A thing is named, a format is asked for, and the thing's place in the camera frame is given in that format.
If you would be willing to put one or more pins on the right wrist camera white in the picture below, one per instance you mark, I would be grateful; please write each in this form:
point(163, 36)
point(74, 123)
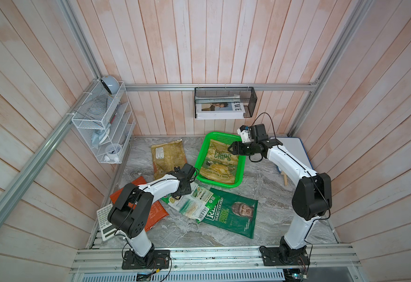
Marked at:
point(245, 134)

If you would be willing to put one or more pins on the dark green REAL chip bag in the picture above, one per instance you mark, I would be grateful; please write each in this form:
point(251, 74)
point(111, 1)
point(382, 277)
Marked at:
point(233, 213)

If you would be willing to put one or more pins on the tan Salty chips bag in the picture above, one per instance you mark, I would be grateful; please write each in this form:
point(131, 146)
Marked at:
point(219, 165)

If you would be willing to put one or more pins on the light green white chip bag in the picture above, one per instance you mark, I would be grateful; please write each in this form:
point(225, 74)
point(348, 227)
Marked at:
point(196, 205)

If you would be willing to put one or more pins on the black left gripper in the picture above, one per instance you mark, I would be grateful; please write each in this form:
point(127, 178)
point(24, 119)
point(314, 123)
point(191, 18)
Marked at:
point(188, 190)

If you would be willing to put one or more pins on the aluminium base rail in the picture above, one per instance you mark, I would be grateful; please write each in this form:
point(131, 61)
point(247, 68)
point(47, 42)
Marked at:
point(323, 263)

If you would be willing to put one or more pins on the black mesh wall shelf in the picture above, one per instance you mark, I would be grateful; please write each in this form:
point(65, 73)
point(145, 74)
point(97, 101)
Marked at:
point(247, 96)

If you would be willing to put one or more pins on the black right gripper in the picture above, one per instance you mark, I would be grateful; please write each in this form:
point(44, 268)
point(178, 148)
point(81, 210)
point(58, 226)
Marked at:
point(237, 148)

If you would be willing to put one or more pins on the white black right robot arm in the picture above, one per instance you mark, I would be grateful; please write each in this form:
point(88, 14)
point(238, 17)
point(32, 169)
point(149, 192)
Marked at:
point(311, 200)

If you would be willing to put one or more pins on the white board blue frame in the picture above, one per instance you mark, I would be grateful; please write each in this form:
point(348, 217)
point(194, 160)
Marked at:
point(297, 151)

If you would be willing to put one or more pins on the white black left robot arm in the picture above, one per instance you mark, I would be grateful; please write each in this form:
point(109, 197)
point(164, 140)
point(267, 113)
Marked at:
point(130, 213)

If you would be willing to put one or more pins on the white calculator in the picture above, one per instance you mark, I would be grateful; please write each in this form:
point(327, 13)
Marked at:
point(106, 228)

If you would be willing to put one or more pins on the white LOEWE book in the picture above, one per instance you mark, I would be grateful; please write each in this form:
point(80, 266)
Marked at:
point(228, 107)

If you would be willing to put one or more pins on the gold chip bag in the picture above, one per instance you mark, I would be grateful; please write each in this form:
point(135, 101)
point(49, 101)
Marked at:
point(166, 157)

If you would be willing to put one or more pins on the green plastic basket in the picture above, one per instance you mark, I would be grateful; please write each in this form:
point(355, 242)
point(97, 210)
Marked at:
point(227, 139)

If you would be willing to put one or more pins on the white wire wall rack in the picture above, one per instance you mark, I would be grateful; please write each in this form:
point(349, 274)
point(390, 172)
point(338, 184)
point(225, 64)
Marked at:
point(102, 119)

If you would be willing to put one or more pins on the white tape roll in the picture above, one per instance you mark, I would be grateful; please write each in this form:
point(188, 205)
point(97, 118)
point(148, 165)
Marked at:
point(113, 151)

